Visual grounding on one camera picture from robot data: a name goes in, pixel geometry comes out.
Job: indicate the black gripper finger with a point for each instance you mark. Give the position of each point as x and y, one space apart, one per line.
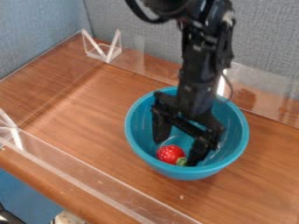
199 151
161 127

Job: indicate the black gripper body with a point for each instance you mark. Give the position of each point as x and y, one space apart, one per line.
187 108

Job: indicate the red toy strawberry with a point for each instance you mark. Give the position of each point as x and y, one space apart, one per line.
172 155

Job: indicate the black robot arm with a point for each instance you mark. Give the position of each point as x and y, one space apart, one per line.
207 23

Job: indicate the blue plastic bowl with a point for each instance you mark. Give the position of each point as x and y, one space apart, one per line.
233 139

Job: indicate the clear acrylic back barrier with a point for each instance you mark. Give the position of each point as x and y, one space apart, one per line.
260 92

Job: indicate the clear acrylic barrier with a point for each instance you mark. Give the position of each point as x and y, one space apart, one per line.
260 92
39 162

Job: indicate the clear acrylic front barrier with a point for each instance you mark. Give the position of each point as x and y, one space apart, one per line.
39 162

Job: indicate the clear acrylic corner bracket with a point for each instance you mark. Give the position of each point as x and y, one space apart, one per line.
101 51

